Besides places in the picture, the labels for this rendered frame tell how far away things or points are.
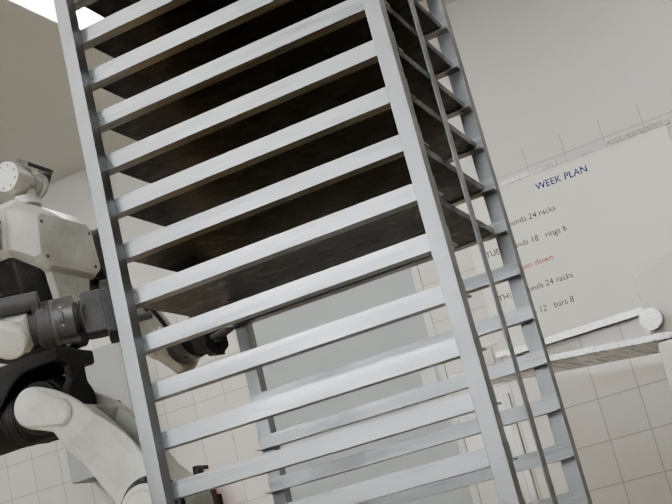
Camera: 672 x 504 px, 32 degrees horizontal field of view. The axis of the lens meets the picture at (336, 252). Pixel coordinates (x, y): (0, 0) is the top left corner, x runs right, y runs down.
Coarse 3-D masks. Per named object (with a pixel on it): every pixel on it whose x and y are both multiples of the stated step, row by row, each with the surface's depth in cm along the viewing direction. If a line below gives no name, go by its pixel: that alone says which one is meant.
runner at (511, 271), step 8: (512, 264) 229; (496, 272) 230; (504, 272) 229; (512, 272) 228; (520, 272) 228; (464, 280) 232; (472, 280) 232; (480, 280) 231; (496, 280) 227; (504, 280) 228; (472, 288) 229; (480, 288) 230
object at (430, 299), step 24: (432, 288) 190; (360, 312) 195; (384, 312) 193; (408, 312) 191; (312, 336) 198; (336, 336) 196; (240, 360) 203; (264, 360) 201; (168, 384) 208; (192, 384) 206
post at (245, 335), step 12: (240, 336) 252; (252, 336) 253; (240, 348) 252; (252, 348) 251; (252, 372) 249; (252, 384) 249; (264, 384) 250; (264, 420) 247; (264, 432) 246; (276, 492) 243; (288, 492) 244
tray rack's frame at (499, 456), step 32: (384, 32) 197; (448, 32) 242; (384, 64) 197; (416, 128) 193; (448, 128) 216; (480, 128) 238; (416, 160) 192; (480, 160) 235; (416, 192) 191; (448, 256) 187; (512, 256) 229; (448, 288) 186; (512, 288) 228; (480, 352) 184; (512, 352) 205; (480, 384) 181; (544, 384) 223; (480, 416) 181; (512, 480) 177; (576, 480) 218
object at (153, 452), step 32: (64, 0) 228; (64, 32) 227; (96, 128) 222; (96, 160) 219; (96, 192) 218; (128, 288) 213; (128, 320) 210; (128, 352) 209; (128, 384) 208; (160, 448) 206; (160, 480) 203
